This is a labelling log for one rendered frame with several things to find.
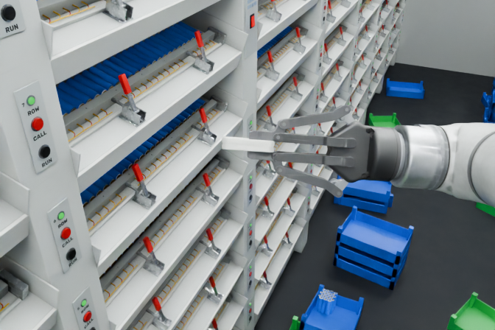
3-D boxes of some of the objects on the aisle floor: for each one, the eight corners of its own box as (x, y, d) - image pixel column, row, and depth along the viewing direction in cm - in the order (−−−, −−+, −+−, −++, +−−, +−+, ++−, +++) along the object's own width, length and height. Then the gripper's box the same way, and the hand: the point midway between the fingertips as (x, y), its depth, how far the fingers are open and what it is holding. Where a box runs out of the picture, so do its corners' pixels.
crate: (317, 299, 216) (320, 283, 214) (361, 314, 209) (364, 297, 207) (297, 333, 189) (301, 315, 187) (348, 351, 182) (352, 333, 180)
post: (253, 349, 194) (259, -153, 104) (244, 368, 187) (241, -153, 97) (211, 331, 201) (180, -152, 111) (199, 350, 194) (158, -153, 104)
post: (306, 241, 249) (340, -149, 159) (301, 253, 241) (333, -149, 152) (271, 230, 256) (284, -148, 166) (264, 241, 249) (275, -149, 159)
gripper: (379, 196, 70) (218, 185, 68) (388, 107, 69) (225, 94, 67) (398, 206, 63) (218, 195, 61) (409, 107, 61) (225, 93, 60)
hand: (247, 144), depth 64 cm, fingers closed
